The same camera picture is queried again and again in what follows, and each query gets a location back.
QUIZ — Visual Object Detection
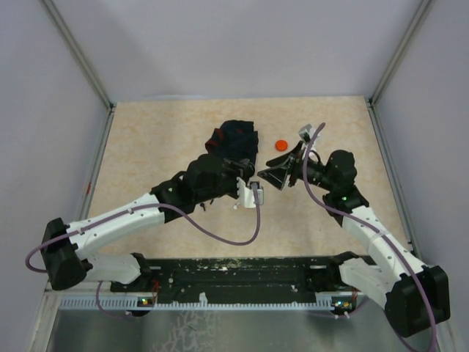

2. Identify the dark navy folded cloth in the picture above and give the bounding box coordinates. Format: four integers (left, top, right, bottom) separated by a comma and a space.
204, 120, 259, 166

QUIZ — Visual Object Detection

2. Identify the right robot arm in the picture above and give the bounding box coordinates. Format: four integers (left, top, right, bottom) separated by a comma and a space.
258, 142, 451, 337

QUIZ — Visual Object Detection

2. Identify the orange earbud case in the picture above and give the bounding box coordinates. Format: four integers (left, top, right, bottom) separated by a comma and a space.
275, 139, 289, 152

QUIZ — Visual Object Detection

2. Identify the white cable duct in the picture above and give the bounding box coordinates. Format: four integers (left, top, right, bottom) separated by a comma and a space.
59, 293, 352, 312

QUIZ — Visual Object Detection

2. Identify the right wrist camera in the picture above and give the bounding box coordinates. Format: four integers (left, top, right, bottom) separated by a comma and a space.
298, 124, 323, 144

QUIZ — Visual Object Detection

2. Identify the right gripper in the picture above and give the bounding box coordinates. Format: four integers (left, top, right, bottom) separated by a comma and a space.
258, 141, 336, 192

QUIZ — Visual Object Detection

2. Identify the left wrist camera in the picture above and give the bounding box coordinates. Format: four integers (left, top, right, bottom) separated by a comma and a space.
237, 177, 265, 209

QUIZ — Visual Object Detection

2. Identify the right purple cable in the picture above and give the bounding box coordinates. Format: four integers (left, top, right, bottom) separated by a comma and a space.
302, 122, 439, 352

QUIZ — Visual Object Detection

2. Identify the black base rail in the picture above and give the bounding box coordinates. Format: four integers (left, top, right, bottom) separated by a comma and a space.
111, 256, 353, 304

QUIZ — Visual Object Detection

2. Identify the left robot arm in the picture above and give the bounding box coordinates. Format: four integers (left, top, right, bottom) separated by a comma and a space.
40, 154, 263, 291

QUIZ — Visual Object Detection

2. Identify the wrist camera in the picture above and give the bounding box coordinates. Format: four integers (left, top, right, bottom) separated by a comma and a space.
237, 177, 265, 209
298, 124, 323, 144

